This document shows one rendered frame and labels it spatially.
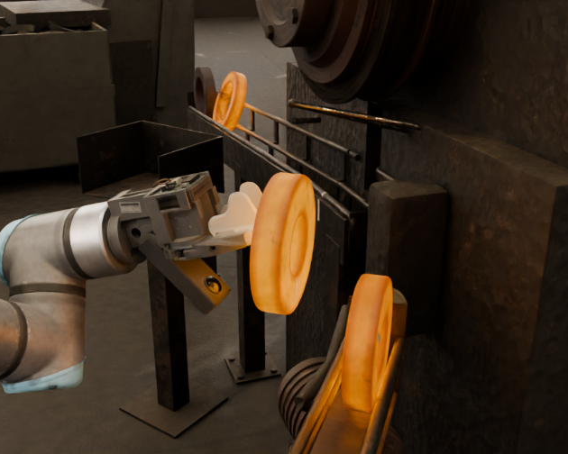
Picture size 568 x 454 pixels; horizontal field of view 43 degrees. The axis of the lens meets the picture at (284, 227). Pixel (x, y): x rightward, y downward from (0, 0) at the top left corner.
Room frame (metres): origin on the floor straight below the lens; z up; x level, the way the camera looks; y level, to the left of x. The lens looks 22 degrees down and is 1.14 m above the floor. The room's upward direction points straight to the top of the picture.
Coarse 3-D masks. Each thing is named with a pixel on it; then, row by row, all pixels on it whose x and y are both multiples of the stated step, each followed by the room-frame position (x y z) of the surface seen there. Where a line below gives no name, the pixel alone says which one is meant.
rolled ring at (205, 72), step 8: (200, 72) 2.22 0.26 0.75; (208, 72) 2.21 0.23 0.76; (200, 80) 2.29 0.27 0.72; (208, 80) 2.18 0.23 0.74; (200, 88) 2.30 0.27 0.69; (208, 88) 2.17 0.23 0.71; (200, 96) 2.30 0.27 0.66; (208, 96) 2.16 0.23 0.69; (200, 104) 2.29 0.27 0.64; (208, 104) 2.16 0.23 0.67; (208, 112) 2.16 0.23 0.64
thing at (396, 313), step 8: (352, 296) 0.80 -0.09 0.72; (392, 304) 0.79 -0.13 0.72; (400, 304) 0.78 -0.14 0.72; (392, 312) 0.78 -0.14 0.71; (400, 312) 0.78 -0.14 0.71; (392, 320) 0.78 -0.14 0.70; (400, 320) 0.78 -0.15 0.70; (392, 328) 0.78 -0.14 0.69; (400, 328) 0.78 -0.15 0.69; (392, 336) 0.78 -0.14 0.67; (400, 336) 0.78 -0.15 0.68; (392, 344) 0.78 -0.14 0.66
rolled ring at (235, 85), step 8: (232, 72) 2.08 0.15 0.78; (224, 80) 2.13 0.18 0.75; (232, 80) 2.06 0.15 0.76; (240, 80) 2.02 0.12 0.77; (224, 88) 2.11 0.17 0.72; (232, 88) 2.12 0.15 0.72; (240, 88) 2.00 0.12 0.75; (224, 96) 2.12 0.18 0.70; (232, 96) 2.00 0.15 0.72; (240, 96) 1.99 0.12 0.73; (216, 104) 2.12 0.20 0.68; (224, 104) 2.12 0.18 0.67; (232, 104) 1.98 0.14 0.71; (240, 104) 1.98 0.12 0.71; (216, 112) 2.10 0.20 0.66; (224, 112) 2.11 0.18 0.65; (232, 112) 1.97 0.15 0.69; (240, 112) 1.98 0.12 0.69; (216, 120) 2.07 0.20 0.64; (224, 120) 1.99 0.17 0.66; (232, 120) 1.98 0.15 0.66; (232, 128) 1.99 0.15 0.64
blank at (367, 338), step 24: (360, 288) 0.70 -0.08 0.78; (384, 288) 0.70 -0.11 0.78; (360, 312) 0.67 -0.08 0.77; (384, 312) 0.70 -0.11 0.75; (360, 336) 0.65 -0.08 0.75; (384, 336) 0.74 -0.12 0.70; (360, 360) 0.64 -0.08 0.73; (384, 360) 0.73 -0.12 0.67; (360, 384) 0.64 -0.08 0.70; (360, 408) 0.65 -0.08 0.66
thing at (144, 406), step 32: (128, 128) 1.70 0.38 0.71; (160, 128) 1.70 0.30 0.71; (96, 160) 1.61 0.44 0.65; (128, 160) 1.69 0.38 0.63; (160, 160) 1.42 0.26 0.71; (192, 160) 1.50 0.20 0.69; (96, 192) 1.57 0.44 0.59; (160, 288) 1.53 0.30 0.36; (160, 320) 1.54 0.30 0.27; (160, 352) 1.54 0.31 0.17; (160, 384) 1.55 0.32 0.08; (192, 384) 1.65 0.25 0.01; (160, 416) 1.50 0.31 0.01; (192, 416) 1.50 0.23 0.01
